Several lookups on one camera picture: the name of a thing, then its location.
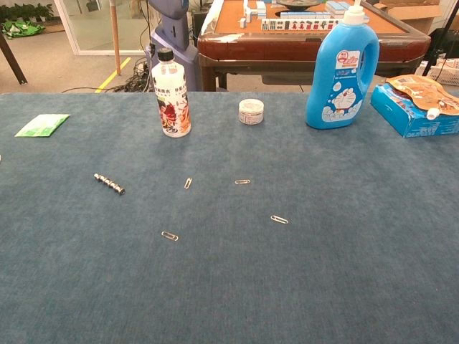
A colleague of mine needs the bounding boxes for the string of magnetic balls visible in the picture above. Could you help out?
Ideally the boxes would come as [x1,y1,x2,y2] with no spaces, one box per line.
[93,173,126,196]

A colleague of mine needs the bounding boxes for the small round white jar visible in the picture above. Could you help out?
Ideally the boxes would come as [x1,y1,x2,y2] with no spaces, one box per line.
[238,99,265,125]

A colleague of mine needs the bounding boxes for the white printed drink bottle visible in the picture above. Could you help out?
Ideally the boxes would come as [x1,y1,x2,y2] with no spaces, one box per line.
[151,47,192,138]

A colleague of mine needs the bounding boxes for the brown mahjong table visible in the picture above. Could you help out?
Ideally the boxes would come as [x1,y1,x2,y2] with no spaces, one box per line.
[197,0,432,92]

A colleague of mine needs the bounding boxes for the blue detergent pump bottle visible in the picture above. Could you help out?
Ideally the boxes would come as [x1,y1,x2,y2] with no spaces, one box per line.
[305,0,380,130]

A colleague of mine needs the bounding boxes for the blue grey machine base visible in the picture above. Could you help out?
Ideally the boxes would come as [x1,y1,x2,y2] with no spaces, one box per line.
[145,0,200,92]

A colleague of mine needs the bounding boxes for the face-up mahjong tile row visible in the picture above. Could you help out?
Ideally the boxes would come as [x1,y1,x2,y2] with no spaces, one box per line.
[260,18,340,32]

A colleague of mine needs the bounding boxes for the blue-backed mahjong tile row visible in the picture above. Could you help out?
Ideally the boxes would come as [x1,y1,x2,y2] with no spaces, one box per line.
[279,10,326,19]

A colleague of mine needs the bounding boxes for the wooden pole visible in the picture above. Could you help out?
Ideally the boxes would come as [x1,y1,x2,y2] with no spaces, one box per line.
[109,0,122,76]

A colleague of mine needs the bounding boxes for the blue carton box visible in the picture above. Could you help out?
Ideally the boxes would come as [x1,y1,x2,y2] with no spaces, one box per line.
[370,84,459,139]

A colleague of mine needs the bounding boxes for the dark round dish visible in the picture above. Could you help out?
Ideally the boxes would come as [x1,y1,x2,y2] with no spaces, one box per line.
[275,0,322,11]

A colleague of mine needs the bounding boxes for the green sachet packet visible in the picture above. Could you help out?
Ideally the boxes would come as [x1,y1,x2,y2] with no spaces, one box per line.
[14,113,71,138]

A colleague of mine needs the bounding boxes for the blue-backed mahjong tile stack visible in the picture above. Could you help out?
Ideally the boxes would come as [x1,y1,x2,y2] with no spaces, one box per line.
[324,0,354,19]

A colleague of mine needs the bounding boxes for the white framed glass partition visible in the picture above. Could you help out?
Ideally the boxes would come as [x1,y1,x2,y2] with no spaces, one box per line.
[53,0,151,57]

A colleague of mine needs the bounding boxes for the orange refill pouch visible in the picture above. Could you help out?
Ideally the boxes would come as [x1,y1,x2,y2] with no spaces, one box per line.
[386,74,459,120]

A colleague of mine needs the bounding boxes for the white plastic basket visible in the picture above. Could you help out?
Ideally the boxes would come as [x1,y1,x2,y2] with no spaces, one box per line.
[426,57,459,87]

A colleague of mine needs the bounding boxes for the black table leg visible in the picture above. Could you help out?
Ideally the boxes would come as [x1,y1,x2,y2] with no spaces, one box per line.
[0,32,29,86]

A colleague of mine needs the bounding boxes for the cardboard box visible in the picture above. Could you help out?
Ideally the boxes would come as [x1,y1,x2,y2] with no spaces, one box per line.
[376,0,449,35]

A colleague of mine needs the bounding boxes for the black tripod stand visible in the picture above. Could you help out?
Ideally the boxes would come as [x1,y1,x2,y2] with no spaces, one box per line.
[422,0,459,77]

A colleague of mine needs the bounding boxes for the green bag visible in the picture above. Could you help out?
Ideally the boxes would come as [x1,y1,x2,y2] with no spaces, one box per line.
[1,20,46,39]

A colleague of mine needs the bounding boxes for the green potted plants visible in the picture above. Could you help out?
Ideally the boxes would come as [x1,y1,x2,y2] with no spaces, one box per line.
[0,3,55,24]

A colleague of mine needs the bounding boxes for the black floor cable bundle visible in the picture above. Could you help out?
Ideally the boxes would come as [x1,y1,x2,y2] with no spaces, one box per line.
[62,57,158,93]

